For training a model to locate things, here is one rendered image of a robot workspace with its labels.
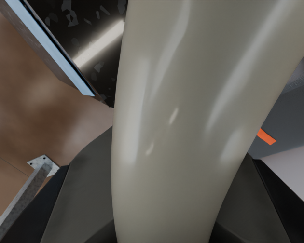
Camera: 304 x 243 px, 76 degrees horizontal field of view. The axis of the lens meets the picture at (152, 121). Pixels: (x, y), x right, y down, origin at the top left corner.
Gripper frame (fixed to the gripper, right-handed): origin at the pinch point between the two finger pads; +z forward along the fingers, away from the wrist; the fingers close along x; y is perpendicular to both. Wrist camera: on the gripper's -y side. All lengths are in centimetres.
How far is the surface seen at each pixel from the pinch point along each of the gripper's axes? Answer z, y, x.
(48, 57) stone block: 9.9, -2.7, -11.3
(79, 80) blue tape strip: 5.9, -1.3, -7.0
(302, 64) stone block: 14.7, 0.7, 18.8
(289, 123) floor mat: 90, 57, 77
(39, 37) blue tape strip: 7.0, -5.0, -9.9
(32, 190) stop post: 81, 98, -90
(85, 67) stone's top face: 4.1, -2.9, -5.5
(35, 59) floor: 96, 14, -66
